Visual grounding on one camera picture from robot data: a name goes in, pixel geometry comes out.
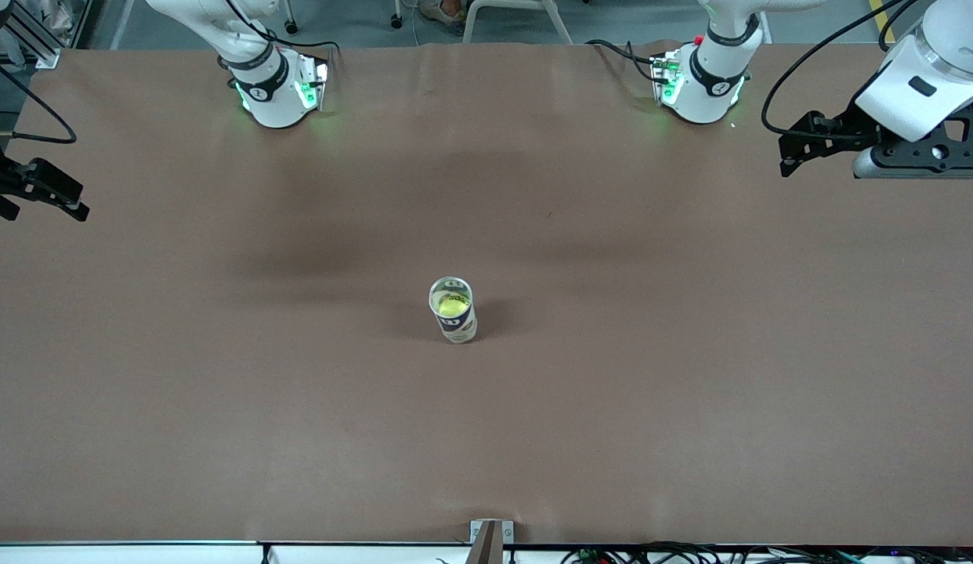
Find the person's foot in sandal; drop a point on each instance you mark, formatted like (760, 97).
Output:
(444, 19)

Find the brown table cover sheet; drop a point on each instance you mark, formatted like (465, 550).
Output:
(486, 439)

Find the white stool legs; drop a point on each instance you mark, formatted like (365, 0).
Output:
(558, 23)

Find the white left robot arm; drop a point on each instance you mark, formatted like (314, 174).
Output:
(710, 94)

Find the clear tennis ball can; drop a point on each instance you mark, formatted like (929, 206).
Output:
(459, 330)

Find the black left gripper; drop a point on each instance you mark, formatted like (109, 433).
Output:
(851, 124)

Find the aluminium frame profile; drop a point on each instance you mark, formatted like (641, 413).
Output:
(46, 56)

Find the yellow tennis ball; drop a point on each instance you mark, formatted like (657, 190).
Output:
(453, 308)

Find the metal table edge bracket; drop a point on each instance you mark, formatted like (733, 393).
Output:
(477, 533)

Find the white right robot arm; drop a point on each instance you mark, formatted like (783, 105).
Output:
(275, 102)

